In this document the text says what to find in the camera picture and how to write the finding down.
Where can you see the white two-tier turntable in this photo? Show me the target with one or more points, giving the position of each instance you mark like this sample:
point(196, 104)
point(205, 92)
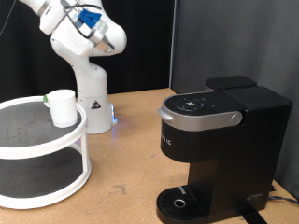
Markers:
point(40, 149)

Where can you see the small grey tape piece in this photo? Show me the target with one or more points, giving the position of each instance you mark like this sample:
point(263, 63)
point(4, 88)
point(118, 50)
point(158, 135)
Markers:
point(182, 190)

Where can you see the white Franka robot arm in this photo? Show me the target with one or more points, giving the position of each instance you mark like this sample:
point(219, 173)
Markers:
point(90, 81)

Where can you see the wrist camera blue mount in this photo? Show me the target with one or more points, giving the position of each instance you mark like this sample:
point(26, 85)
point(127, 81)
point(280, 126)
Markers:
point(89, 18)

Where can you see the black Keurig coffee machine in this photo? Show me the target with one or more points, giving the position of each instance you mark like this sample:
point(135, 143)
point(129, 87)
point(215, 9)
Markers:
point(249, 155)

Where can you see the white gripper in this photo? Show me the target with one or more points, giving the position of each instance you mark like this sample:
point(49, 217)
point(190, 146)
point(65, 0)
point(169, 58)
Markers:
point(92, 33)

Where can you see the grey backdrop curtain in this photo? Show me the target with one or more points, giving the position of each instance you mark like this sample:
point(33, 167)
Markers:
point(274, 46)

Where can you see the black tape strip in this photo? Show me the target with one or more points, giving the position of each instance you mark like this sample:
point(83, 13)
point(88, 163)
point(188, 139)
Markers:
point(252, 216)

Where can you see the black slotted drip tray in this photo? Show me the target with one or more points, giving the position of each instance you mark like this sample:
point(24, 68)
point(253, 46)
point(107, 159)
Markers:
point(168, 199)

